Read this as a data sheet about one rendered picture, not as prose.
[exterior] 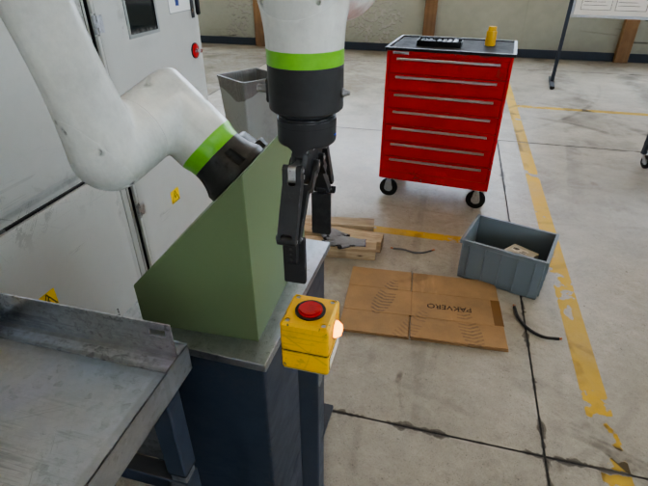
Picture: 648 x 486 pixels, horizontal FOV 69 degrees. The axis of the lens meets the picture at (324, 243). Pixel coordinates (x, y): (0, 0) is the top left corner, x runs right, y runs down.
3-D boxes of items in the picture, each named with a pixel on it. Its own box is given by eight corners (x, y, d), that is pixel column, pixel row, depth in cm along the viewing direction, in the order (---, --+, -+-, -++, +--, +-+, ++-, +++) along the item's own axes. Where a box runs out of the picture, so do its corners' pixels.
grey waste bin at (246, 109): (288, 160, 368) (284, 74, 335) (250, 172, 348) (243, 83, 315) (261, 148, 391) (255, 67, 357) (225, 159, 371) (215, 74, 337)
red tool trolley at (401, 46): (375, 197, 313) (386, 28, 259) (391, 170, 352) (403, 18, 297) (484, 213, 293) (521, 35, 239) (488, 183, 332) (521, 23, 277)
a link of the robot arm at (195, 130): (177, 194, 94) (100, 124, 90) (221, 152, 104) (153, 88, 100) (202, 164, 85) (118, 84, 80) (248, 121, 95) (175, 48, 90)
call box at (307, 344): (339, 343, 84) (340, 298, 78) (328, 377, 77) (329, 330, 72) (296, 336, 85) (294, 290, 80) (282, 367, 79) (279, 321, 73)
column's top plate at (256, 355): (213, 229, 131) (212, 224, 130) (330, 248, 123) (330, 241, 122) (109, 337, 95) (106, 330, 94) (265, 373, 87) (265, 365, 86)
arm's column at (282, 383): (239, 408, 168) (214, 233, 130) (324, 429, 161) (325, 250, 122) (176, 525, 134) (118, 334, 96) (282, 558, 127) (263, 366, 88)
